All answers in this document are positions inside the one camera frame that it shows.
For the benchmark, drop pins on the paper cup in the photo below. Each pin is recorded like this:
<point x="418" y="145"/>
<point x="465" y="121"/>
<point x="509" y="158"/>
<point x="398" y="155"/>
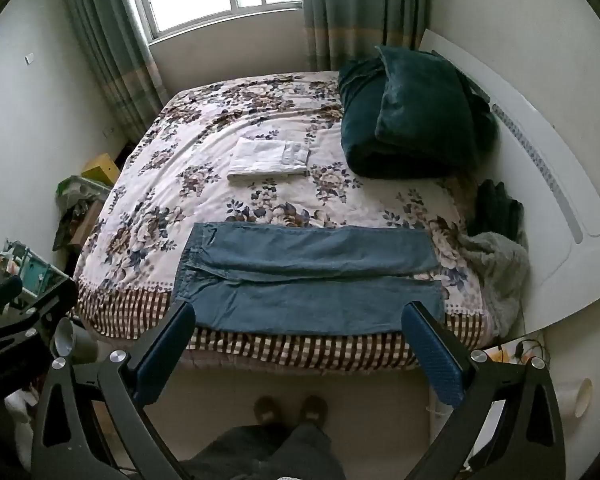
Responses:
<point x="575" y="397"/>
<point x="75" y="342"/>

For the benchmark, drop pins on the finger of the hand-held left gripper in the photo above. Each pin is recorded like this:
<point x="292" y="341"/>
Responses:
<point x="40" y="317"/>

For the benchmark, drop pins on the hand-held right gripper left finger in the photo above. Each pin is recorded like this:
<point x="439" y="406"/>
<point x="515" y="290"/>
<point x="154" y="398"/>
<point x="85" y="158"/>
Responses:
<point x="165" y="355"/>

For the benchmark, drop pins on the green plastic bag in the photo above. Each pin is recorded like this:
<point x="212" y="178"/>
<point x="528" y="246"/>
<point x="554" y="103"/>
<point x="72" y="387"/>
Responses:
<point x="77" y="200"/>

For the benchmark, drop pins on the teal white box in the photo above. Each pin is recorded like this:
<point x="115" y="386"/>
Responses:
<point x="35" y="270"/>

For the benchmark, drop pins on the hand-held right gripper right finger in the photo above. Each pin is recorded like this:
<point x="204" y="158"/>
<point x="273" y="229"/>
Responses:
<point x="432" y="350"/>

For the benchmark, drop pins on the dark green pillow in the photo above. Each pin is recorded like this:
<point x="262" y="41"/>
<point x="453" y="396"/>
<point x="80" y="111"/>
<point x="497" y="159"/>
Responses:
<point x="425" y="105"/>

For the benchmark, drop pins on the black garment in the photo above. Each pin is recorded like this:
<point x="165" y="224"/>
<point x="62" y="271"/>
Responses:
<point x="497" y="210"/>

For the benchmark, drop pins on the green striped curtain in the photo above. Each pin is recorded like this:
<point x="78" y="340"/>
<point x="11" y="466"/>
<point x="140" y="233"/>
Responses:
<point x="360" y="10"/>
<point x="110" y="50"/>

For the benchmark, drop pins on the dark green folded blanket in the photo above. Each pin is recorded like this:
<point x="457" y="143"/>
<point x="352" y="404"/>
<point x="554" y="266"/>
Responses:
<point x="365" y="130"/>

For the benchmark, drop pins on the white folded cloth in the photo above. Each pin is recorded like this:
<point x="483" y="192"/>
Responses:
<point x="265" y="160"/>

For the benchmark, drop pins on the person's brown shoe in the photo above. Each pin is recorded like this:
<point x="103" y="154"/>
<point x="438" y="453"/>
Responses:
<point x="267" y="410"/>
<point x="314" y="409"/>

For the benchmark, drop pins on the person's legs in dark trousers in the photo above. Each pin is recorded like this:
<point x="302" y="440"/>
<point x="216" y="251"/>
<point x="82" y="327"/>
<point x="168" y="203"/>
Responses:
<point x="265" y="455"/>

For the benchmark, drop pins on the grey fleece blanket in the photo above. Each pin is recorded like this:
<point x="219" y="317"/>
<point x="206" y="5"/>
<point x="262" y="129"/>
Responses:
<point x="500" y="275"/>

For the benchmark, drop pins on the white headboard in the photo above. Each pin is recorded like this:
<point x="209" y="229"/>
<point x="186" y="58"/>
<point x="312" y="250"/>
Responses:
<point x="545" y="240"/>

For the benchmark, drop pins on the floral checkered bedspread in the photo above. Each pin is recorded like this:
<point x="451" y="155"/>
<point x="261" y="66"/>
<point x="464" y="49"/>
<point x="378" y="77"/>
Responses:
<point x="205" y="185"/>

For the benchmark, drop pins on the white wall socket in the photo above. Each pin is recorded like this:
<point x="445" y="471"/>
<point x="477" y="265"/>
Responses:
<point x="109" y="132"/>

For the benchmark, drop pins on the blue denim pants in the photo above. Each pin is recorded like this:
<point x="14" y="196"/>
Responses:
<point x="305" y="305"/>

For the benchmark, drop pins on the yellow box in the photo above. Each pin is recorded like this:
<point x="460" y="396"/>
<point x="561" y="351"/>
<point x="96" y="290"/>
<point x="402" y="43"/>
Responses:
<point x="101" y="167"/>

